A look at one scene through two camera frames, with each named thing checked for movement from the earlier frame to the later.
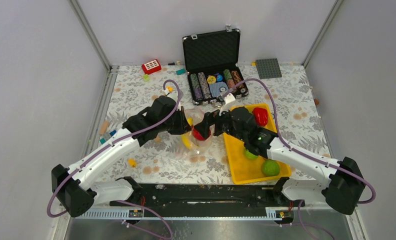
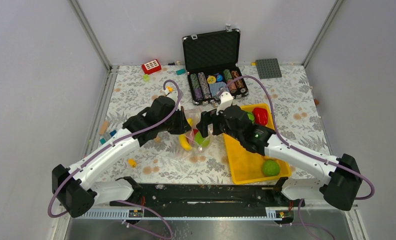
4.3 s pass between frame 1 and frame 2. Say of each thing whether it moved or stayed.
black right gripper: stayed
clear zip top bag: stayed
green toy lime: moved
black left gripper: stayed
